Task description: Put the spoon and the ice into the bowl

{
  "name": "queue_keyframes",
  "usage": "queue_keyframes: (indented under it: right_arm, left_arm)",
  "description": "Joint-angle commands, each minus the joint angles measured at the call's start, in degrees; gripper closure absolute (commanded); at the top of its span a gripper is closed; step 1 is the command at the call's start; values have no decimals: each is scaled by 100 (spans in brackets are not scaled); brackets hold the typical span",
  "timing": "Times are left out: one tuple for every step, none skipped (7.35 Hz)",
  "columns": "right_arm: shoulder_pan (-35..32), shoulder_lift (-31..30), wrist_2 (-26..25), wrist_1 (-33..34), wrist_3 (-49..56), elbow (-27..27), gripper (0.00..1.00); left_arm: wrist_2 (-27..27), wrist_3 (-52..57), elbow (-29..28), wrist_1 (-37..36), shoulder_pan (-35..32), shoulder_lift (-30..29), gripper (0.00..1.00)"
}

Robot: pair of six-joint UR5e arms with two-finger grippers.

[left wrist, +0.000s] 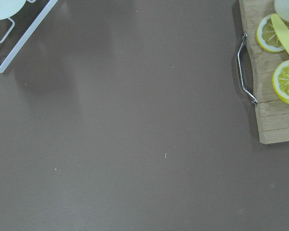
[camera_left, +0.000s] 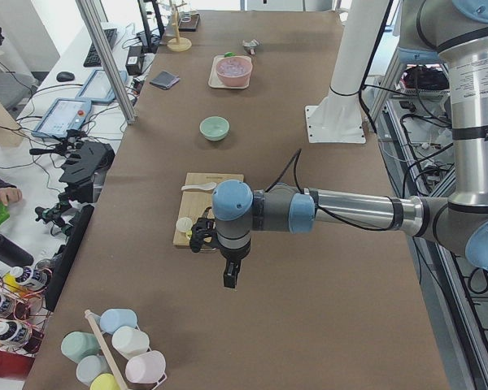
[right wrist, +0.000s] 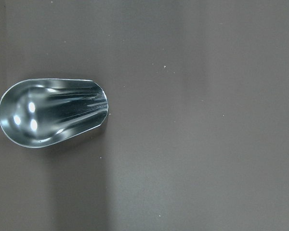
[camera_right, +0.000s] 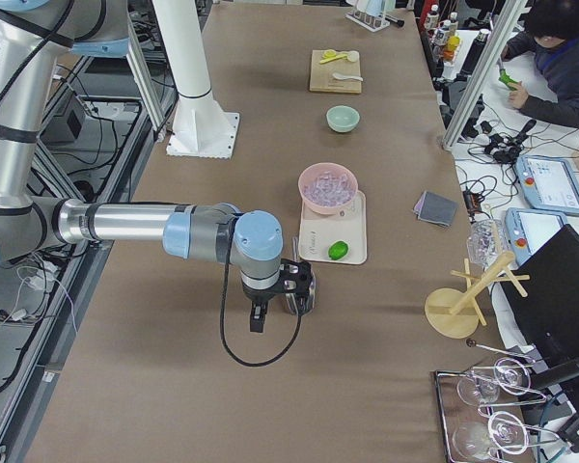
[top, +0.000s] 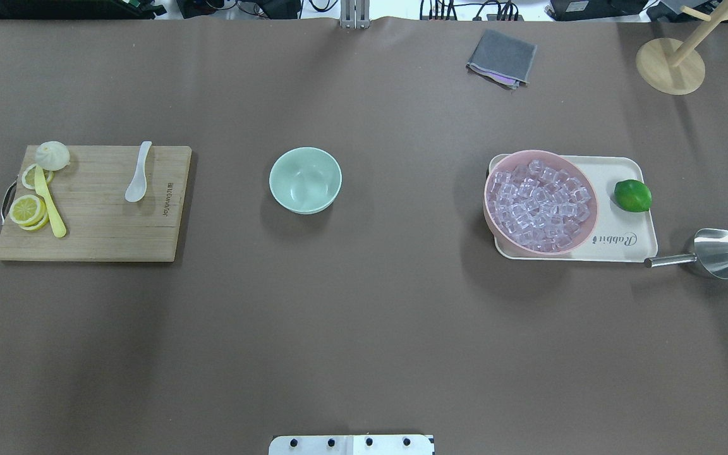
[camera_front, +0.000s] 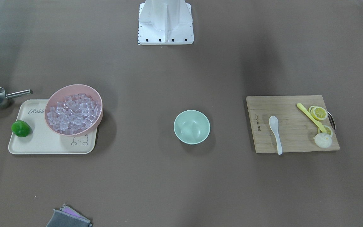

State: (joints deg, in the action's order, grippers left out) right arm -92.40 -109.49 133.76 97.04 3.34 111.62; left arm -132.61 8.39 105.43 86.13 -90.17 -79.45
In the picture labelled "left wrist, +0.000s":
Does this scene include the wooden cutting board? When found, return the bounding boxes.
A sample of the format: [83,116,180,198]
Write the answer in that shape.
[236,0,289,144]

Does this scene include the lemon slice lower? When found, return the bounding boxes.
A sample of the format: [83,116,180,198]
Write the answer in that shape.
[272,60,289,104]

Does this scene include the lemon slice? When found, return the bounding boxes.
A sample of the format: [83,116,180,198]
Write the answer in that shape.
[256,14,289,52]
[272,60,289,104]

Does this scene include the lemon slice upper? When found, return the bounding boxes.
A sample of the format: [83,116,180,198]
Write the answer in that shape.
[256,14,289,52]

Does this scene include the yellow plastic knife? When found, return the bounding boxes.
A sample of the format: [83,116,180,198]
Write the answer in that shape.
[271,13,289,55]

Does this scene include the pale green cup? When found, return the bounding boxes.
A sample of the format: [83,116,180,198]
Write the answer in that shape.
[0,0,26,20]

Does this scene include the white wire cup rack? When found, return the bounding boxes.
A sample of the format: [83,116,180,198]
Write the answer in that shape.
[0,0,57,73]

